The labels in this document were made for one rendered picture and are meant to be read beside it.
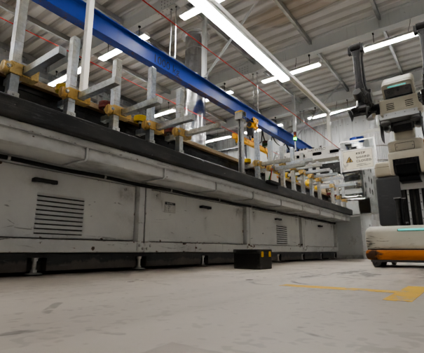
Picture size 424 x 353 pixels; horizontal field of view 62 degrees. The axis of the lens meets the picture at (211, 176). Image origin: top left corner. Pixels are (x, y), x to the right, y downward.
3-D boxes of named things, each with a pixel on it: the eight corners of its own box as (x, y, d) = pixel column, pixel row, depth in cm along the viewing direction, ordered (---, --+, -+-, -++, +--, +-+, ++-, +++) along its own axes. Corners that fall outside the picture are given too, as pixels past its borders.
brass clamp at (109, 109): (132, 120, 185) (132, 111, 186) (111, 111, 174) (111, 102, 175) (124, 122, 188) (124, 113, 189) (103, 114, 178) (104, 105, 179)
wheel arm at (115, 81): (120, 87, 148) (121, 78, 149) (113, 84, 145) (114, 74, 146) (63, 111, 173) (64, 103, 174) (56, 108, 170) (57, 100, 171)
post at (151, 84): (153, 144, 198) (156, 67, 208) (149, 143, 195) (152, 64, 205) (149, 146, 200) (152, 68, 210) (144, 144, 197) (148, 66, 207)
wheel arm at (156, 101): (162, 106, 167) (162, 97, 168) (157, 103, 165) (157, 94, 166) (105, 125, 193) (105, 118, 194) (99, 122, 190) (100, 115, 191)
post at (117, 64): (117, 146, 177) (122, 59, 187) (111, 144, 174) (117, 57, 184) (113, 147, 179) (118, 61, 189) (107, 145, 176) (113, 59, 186)
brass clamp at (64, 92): (90, 104, 165) (91, 94, 166) (64, 94, 154) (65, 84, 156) (83, 108, 169) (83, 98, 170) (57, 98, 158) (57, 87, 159)
